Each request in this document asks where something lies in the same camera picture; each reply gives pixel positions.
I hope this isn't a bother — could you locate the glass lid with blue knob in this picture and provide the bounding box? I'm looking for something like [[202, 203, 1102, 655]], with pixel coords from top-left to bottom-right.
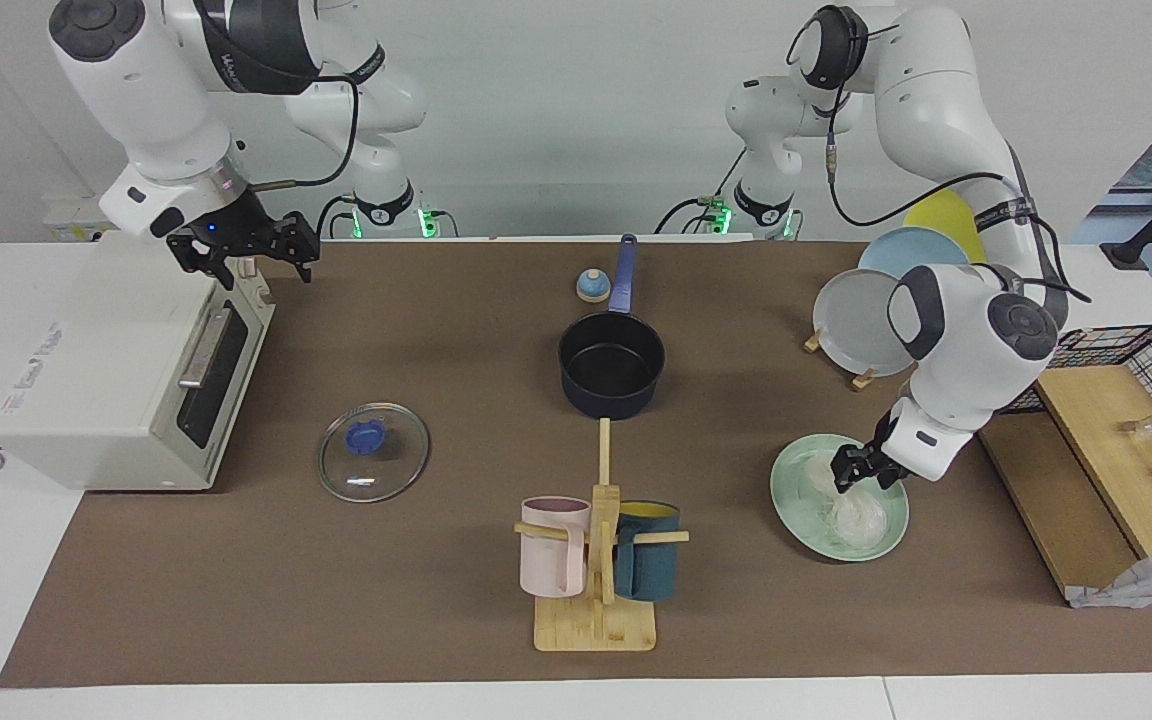
[[316, 402, 431, 504]]

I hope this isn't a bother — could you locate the dark teal mug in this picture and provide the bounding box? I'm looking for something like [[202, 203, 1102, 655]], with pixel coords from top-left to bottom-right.
[[614, 501, 682, 602]]

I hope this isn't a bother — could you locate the wooden mug tree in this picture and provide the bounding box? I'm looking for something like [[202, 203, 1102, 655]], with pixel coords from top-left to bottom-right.
[[514, 418, 690, 653]]

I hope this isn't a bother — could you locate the dark pot with purple handle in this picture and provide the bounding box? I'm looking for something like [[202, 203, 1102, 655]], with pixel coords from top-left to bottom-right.
[[558, 234, 667, 420]]

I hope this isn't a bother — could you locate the yellow plate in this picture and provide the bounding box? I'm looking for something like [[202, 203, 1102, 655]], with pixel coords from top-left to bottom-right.
[[902, 188, 989, 266]]

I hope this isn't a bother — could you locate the beige toaster oven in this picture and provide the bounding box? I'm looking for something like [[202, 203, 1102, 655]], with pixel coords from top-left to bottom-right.
[[0, 230, 277, 493]]

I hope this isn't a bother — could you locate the pink mug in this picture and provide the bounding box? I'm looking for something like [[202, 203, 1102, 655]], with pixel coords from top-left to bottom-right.
[[520, 496, 593, 599]]

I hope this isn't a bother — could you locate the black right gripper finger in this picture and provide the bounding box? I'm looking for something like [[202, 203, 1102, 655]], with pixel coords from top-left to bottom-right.
[[179, 255, 237, 291], [281, 213, 323, 284]]

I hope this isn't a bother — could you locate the brown table mat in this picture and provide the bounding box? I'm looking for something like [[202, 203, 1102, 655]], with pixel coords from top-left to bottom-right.
[[0, 240, 1152, 689]]

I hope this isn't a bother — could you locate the wooden wire-mesh storage shelf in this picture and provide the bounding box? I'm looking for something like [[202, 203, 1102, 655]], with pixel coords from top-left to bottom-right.
[[976, 322, 1152, 609]]

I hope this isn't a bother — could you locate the white wall socket box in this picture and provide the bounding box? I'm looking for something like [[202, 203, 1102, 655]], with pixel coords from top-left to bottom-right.
[[44, 195, 132, 243]]

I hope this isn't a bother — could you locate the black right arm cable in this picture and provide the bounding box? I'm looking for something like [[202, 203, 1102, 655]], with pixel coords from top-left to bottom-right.
[[236, 75, 362, 191]]

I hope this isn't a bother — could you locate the wooden plate rack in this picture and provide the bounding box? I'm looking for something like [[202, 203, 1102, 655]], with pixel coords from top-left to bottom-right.
[[803, 333, 879, 391]]

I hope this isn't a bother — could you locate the black base cable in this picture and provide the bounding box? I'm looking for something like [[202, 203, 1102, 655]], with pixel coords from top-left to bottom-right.
[[654, 148, 749, 237], [316, 193, 362, 241]]

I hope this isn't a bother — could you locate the light blue plate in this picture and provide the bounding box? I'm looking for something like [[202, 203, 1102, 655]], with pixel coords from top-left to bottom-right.
[[857, 226, 982, 291]]

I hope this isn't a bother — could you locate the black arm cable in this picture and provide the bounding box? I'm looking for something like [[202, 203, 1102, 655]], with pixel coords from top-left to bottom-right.
[[236, 75, 362, 191], [786, 5, 1092, 301]]

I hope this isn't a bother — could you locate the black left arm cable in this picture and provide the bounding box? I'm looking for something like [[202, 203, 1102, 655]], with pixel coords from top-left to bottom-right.
[[786, 5, 1092, 301]]

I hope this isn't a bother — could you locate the green plate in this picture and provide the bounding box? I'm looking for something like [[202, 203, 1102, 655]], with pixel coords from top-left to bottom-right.
[[770, 433, 910, 563]]

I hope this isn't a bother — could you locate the grey plate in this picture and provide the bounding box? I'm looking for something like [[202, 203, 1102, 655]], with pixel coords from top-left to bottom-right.
[[813, 268, 922, 378]]

